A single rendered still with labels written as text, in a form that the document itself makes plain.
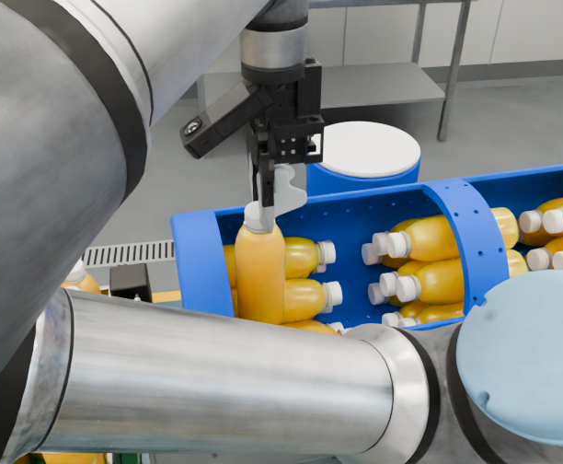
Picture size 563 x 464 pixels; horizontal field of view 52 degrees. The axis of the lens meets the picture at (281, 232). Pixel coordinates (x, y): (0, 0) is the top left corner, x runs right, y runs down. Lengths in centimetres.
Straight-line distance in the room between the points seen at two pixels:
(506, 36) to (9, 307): 468
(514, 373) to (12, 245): 32
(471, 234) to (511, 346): 47
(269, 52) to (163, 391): 39
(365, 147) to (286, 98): 80
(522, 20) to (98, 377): 463
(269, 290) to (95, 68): 63
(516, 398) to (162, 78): 29
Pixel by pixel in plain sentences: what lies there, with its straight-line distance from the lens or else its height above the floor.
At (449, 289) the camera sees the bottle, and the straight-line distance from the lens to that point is 92.
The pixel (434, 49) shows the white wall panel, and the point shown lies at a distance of 457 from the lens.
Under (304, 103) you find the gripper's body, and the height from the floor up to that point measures 144.
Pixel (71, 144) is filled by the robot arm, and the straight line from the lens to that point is 18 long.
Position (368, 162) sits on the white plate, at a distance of 138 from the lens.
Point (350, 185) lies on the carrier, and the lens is 135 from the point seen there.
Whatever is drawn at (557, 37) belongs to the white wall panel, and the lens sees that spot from 502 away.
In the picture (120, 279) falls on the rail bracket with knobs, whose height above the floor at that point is 100.
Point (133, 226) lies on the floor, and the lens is 300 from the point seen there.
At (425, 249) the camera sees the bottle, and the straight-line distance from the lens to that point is 91.
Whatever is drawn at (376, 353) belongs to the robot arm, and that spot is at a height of 138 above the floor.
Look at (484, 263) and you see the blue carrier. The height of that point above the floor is 118.
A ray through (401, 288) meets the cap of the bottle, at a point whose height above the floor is 111.
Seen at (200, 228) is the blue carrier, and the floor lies 123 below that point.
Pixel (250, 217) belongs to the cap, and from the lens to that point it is 73.
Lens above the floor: 171
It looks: 37 degrees down
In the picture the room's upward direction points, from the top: straight up
